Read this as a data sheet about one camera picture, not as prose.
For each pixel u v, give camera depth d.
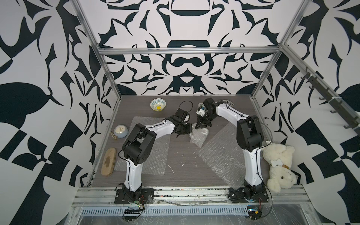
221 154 0.89
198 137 0.88
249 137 0.57
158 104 1.11
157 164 0.85
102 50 0.91
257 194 0.66
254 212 0.71
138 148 0.51
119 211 0.70
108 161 0.83
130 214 0.73
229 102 1.11
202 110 0.94
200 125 0.88
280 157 0.79
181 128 0.79
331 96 0.59
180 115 0.78
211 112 0.78
